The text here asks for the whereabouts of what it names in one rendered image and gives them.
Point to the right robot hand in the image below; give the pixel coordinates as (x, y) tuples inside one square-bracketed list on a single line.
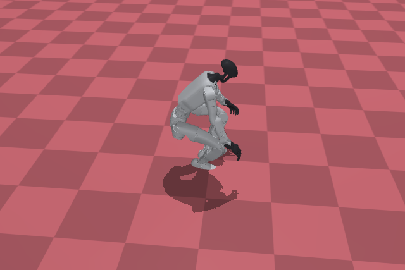
[(235, 149)]

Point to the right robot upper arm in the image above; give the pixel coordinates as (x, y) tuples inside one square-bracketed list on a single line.
[(210, 98)]

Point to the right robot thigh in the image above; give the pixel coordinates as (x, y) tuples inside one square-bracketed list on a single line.
[(195, 134)]

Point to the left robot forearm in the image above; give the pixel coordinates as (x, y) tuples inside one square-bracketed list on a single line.
[(220, 98)]

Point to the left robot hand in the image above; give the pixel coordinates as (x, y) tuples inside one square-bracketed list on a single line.
[(231, 107)]

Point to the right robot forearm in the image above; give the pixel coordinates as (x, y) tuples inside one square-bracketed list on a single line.
[(219, 130)]

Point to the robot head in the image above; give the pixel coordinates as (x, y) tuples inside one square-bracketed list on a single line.
[(228, 68)]

